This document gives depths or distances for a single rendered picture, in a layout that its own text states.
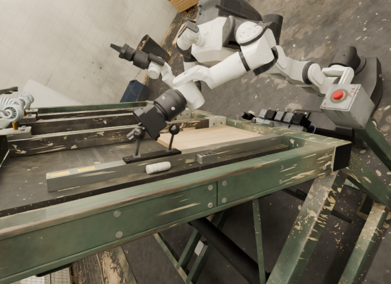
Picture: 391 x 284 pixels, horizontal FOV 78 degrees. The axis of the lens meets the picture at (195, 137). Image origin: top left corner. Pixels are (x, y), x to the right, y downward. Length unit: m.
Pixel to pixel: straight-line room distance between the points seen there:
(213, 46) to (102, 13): 5.54
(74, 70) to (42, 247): 5.82
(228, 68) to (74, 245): 0.61
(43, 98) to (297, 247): 4.44
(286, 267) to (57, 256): 0.87
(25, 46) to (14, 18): 0.52
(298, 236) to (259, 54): 0.75
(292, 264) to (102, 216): 0.82
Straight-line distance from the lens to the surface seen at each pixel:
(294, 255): 1.16
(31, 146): 1.20
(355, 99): 1.12
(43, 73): 6.26
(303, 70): 1.67
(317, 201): 1.15
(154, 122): 0.78
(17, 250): 0.58
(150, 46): 5.53
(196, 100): 0.83
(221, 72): 0.78
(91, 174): 0.79
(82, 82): 6.29
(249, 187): 0.76
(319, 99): 2.17
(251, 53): 0.78
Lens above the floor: 1.81
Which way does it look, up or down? 33 degrees down
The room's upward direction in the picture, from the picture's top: 61 degrees counter-clockwise
